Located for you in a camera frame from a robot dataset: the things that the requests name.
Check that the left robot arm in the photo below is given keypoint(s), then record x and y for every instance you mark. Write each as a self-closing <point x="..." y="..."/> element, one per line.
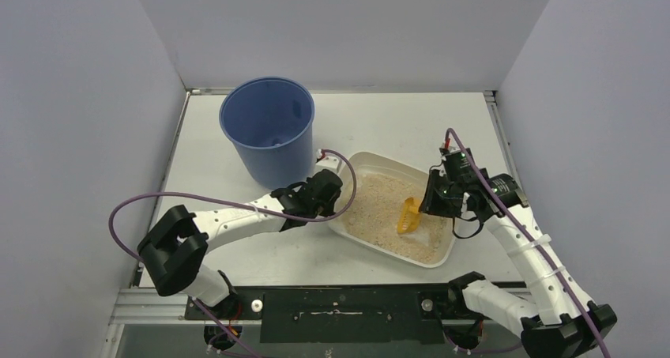
<point x="174" y="250"/>

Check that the tan cat litter pile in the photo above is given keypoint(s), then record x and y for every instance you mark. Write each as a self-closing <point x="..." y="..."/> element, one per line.
<point x="373" y="216"/>

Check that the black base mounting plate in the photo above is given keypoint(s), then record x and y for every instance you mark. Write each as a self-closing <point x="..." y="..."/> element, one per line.
<point x="349" y="313"/>

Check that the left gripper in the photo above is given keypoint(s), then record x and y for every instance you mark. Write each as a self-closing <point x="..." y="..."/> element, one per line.
<point x="325" y="189"/>

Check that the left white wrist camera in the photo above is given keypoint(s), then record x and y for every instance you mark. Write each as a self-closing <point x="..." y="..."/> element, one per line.
<point x="327" y="161"/>

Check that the white litter tray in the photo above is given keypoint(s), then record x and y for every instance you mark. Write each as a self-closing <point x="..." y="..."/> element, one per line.
<point x="364" y="163"/>

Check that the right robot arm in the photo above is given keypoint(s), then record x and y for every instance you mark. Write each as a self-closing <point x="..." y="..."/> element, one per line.
<point x="561" y="319"/>

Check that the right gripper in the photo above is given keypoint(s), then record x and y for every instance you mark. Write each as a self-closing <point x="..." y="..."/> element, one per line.
<point x="437" y="197"/>

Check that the blue plastic bucket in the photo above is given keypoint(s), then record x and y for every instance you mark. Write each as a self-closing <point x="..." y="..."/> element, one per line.
<point x="269" y="121"/>

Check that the orange litter scoop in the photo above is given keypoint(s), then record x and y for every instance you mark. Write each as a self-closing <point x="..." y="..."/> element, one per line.
<point x="410" y="217"/>

